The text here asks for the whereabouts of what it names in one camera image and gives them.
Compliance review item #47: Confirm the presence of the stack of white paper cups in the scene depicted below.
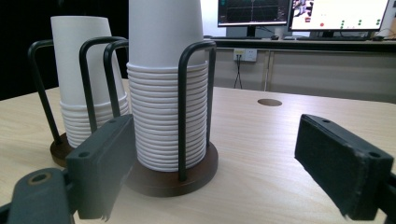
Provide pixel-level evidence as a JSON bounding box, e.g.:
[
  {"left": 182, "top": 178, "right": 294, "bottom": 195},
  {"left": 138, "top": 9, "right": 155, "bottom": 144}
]
[
  {"left": 50, "top": 16, "right": 130, "bottom": 149},
  {"left": 126, "top": 0, "right": 209, "bottom": 173}
]

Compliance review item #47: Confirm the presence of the dark-screen computer monitor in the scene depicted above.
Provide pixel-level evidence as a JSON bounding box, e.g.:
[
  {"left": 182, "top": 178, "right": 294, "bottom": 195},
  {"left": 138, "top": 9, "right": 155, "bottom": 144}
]
[{"left": 217, "top": 0, "right": 292, "bottom": 38}]

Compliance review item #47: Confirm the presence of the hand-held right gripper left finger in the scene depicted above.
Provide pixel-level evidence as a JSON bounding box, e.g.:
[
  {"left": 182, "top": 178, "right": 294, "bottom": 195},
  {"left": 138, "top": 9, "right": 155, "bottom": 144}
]
[{"left": 65, "top": 113, "right": 138, "bottom": 222}]

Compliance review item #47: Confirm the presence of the black keyboard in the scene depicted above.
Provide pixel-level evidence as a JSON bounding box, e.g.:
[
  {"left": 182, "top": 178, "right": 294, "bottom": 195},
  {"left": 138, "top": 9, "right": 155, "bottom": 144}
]
[{"left": 295, "top": 35, "right": 369, "bottom": 42}]

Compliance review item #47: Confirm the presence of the bright-screen computer monitor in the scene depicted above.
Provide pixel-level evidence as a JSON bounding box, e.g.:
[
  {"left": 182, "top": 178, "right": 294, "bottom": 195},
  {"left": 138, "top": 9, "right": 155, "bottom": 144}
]
[{"left": 289, "top": 0, "right": 391, "bottom": 39}]

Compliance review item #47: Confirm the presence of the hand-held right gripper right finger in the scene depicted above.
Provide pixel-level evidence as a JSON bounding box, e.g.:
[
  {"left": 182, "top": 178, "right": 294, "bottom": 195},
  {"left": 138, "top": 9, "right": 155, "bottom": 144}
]
[{"left": 293, "top": 113, "right": 395, "bottom": 221}]

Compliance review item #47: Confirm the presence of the round brown table grommet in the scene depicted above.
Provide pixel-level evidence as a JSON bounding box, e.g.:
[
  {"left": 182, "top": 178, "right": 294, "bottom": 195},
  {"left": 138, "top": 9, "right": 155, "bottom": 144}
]
[{"left": 257, "top": 98, "right": 283, "bottom": 107}]

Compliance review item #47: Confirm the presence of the black power cable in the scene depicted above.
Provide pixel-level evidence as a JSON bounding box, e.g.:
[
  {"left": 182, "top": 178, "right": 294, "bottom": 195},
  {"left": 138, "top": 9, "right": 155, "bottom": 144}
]
[{"left": 233, "top": 55, "right": 245, "bottom": 90}]

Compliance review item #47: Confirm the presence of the black wire cup holder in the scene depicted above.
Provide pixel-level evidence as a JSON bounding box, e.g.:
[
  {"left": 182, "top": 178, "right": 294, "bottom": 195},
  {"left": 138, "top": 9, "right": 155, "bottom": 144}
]
[
  {"left": 103, "top": 39, "right": 219, "bottom": 198},
  {"left": 27, "top": 35, "right": 129, "bottom": 168}
]

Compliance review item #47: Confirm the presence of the white wall socket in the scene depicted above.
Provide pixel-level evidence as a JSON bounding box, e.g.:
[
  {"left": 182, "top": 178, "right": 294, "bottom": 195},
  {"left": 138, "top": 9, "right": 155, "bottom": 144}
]
[{"left": 233, "top": 48, "right": 259, "bottom": 63}]

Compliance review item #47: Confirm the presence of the dark background desk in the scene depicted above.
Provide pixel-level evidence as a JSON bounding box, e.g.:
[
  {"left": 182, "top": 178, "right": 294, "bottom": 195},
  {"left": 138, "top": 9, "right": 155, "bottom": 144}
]
[{"left": 204, "top": 35, "right": 396, "bottom": 53}]

